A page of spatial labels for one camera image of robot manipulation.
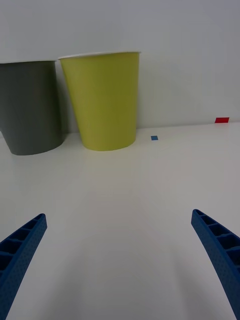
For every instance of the grey plastic waste bin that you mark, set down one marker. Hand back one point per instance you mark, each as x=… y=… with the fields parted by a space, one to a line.
x=30 y=107

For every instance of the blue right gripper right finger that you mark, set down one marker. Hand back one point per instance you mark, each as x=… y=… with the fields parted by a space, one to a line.
x=220 y=255

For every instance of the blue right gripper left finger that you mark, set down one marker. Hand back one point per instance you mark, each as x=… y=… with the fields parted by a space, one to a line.
x=20 y=260

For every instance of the yellow-green plastic waste bin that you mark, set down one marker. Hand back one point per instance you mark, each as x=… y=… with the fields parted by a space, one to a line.
x=107 y=102

